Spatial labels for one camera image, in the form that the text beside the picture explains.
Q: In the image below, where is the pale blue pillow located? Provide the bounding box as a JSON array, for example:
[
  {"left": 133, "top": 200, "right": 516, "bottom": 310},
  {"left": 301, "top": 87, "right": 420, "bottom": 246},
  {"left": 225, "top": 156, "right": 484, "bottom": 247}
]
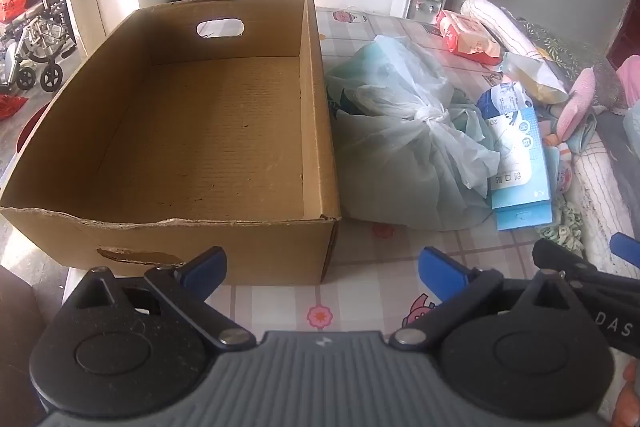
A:
[{"left": 622, "top": 112, "right": 640, "bottom": 148}]

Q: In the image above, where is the pale green plastic bag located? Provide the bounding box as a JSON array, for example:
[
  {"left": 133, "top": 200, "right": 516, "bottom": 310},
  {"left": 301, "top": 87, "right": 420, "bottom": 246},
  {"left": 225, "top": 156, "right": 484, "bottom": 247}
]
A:
[{"left": 325, "top": 34, "right": 501, "bottom": 233}]

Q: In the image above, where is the person's right hand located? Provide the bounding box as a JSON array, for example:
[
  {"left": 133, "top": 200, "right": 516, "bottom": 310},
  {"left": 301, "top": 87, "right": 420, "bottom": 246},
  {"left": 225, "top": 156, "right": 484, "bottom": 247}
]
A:
[{"left": 612, "top": 357, "right": 640, "bottom": 427}]

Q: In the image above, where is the green frilly scrunchie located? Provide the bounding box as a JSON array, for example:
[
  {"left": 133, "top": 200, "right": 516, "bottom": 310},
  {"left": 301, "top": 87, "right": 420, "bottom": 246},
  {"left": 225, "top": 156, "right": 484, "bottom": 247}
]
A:
[{"left": 540, "top": 202, "right": 586, "bottom": 258}]

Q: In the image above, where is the white yellow snack bag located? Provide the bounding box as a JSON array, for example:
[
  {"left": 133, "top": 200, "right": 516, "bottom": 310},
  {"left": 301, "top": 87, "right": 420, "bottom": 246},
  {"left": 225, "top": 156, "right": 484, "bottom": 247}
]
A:
[{"left": 500, "top": 52, "right": 571, "bottom": 105}]

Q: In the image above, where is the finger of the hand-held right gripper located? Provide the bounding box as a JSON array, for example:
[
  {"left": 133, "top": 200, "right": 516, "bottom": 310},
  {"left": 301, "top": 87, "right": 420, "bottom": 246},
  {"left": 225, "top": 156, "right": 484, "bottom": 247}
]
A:
[
  {"left": 532, "top": 238, "right": 606, "bottom": 280},
  {"left": 611, "top": 232, "right": 640, "bottom": 269}
]

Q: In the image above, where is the blue face mask box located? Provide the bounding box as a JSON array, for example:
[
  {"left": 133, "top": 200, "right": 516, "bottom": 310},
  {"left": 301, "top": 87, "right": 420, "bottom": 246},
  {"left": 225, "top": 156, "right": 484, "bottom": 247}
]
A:
[{"left": 487, "top": 107, "right": 553, "bottom": 233}]

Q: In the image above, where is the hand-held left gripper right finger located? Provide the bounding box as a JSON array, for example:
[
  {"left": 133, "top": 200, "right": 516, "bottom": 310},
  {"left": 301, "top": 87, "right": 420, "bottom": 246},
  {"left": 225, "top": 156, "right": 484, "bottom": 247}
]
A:
[{"left": 389, "top": 247, "right": 581, "bottom": 350}]

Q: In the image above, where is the red plastic bag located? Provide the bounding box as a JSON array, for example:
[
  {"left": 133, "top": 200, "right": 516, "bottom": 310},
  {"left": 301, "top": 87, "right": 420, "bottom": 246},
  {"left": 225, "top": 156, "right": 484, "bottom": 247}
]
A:
[{"left": 0, "top": 96, "right": 28, "bottom": 122}]

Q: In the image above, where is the brown cardboard box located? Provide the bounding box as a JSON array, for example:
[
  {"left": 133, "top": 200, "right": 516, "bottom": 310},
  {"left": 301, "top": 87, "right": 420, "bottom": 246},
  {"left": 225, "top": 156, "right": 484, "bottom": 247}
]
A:
[{"left": 0, "top": 0, "right": 342, "bottom": 287}]

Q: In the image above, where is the pink plush toy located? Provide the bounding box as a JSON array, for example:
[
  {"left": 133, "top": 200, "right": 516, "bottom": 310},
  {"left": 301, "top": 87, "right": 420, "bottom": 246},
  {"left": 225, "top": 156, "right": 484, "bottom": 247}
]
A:
[{"left": 542, "top": 67, "right": 601, "bottom": 158}]

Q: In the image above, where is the green leaf pattern pillow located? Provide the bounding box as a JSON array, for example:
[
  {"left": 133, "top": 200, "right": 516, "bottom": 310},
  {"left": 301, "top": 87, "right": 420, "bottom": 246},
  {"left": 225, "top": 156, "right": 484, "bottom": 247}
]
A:
[{"left": 520, "top": 19, "right": 616, "bottom": 82}]

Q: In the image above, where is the brown door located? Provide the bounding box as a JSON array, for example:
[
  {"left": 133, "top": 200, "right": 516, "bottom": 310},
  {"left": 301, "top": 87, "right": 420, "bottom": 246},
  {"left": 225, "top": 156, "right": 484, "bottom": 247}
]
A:
[{"left": 607, "top": 0, "right": 640, "bottom": 68}]

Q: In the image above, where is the orange wet wipes pack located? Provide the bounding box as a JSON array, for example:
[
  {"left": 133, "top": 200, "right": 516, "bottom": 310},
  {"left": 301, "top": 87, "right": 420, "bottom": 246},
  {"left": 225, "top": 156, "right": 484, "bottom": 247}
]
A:
[{"left": 435, "top": 9, "right": 503, "bottom": 65}]

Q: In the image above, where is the white quilted blanket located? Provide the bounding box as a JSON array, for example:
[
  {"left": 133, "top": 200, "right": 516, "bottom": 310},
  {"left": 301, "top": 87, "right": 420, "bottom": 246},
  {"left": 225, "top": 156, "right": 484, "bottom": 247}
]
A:
[{"left": 460, "top": 0, "right": 640, "bottom": 280}]

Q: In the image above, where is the pink blanket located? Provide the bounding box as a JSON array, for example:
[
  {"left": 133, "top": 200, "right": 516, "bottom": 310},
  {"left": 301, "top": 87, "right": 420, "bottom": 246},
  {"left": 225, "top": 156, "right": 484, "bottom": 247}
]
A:
[{"left": 615, "top": 54, "right": 640, "bottom": 108}]

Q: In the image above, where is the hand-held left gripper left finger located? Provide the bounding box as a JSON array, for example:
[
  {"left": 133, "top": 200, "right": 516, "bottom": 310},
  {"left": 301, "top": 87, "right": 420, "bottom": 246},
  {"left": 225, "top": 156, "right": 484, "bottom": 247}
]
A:
[{"left": 64, "top": 247, "right": 257, "bottom": 351}]

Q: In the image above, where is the folding wheelchair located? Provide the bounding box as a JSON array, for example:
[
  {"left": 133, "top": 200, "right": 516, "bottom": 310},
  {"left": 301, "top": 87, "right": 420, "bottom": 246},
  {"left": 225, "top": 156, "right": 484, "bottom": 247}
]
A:
[{"left": 0, "top": 0, "right": 78, "bottom": 94}]

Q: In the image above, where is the white blue mask packet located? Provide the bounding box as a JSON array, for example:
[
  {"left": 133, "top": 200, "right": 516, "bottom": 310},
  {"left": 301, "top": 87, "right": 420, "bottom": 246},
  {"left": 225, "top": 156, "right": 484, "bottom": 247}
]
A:
[{"left": 475, "top": 82, "right": 536, "bottom": 128}]

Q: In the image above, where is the checkered printed bed sheet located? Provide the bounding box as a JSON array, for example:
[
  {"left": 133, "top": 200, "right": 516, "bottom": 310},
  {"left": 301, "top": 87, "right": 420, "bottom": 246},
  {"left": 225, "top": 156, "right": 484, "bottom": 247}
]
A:
[{"left": 62, "top": 7, "right": 640, "bottom": 427}]

